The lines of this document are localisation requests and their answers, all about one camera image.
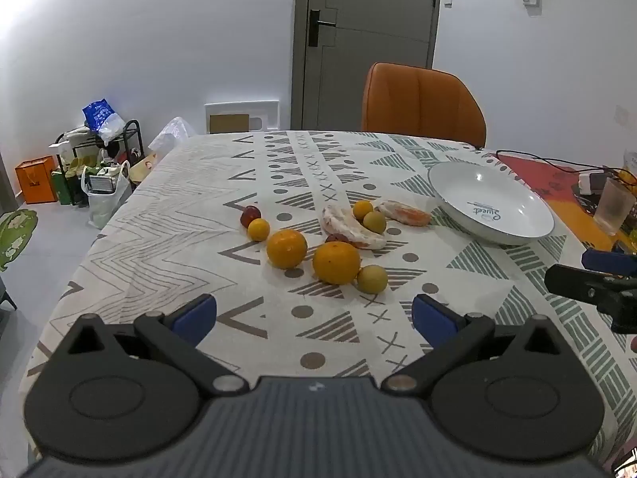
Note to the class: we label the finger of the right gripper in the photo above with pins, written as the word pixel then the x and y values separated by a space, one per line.
pixel 610 294
pixel 609 262

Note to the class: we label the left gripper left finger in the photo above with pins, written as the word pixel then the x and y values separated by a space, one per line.
pixel 173 339

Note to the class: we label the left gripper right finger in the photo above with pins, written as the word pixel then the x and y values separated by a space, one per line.
pixel 455 340

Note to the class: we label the green plum front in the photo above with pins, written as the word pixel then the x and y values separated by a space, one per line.
pixel 372 279

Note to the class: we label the green plum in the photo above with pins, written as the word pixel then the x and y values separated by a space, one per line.
pixel 372 279
pixel 375 221

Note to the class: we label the large orange front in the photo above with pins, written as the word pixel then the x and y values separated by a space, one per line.
pixel 336 263

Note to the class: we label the large orange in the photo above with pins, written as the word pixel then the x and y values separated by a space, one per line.
pixel 286 249
pixel 336 263

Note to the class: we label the small mandarin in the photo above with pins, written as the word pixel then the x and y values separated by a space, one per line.
pixel 360 209
pixel 258 230

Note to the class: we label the pomelo slice small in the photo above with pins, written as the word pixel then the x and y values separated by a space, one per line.
pixel 405 214

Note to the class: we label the red plum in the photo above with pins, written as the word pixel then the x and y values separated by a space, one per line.
pixel 249 214

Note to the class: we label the red plum hidden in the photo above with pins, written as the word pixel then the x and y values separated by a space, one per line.
pixel 337 237

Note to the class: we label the pomelo slice large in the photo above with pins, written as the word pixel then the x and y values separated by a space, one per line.
pixel 338 220

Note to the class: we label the frosted plastic cup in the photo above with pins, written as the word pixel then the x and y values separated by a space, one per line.
pixel 614 206

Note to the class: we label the white power adapter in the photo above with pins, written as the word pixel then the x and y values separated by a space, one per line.
pixel 592 183

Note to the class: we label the red orange mat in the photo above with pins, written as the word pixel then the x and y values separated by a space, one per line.
pixel 556 184

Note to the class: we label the white ceramic plate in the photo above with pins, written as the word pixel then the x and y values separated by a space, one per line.
pixel 490 204

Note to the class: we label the white plastic bag with items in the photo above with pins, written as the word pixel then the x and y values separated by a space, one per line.
pixel 106 188

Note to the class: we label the green box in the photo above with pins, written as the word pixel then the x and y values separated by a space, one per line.
pixel 61 188

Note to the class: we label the green leaf floor mat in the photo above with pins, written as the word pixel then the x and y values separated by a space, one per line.
pixel 15 233

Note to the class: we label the black metal rack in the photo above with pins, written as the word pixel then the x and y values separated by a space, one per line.
pixel 81 147

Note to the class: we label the clear plastic bag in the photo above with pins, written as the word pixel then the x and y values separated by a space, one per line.
pixel 172 135

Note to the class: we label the orange paper bag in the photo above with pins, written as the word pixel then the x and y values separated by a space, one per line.
pixel 35 179

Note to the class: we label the blue white plastic bag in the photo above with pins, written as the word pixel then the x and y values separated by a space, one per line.
pixel 101 119

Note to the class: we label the orange leather chair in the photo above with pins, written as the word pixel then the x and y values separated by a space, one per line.
pixel 414 101

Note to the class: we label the grey door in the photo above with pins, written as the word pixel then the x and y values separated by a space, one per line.
pixel 328 81

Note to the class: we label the black door handle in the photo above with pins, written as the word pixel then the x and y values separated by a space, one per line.
pixel 314 26

